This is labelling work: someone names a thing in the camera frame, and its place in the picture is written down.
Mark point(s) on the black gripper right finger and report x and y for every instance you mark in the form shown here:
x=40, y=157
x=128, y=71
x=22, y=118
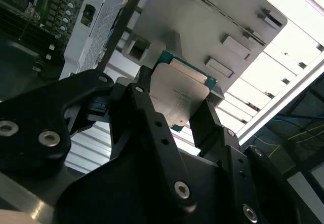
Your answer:
x=231, y=158

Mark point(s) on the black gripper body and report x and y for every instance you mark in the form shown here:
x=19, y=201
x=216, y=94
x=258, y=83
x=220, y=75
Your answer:
x=121, y=196

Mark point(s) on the silver CPU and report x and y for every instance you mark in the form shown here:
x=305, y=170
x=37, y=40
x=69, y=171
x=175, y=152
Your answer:
x=177, y=92

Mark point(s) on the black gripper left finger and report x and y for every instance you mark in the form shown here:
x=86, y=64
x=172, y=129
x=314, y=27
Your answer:
x=149, y=122

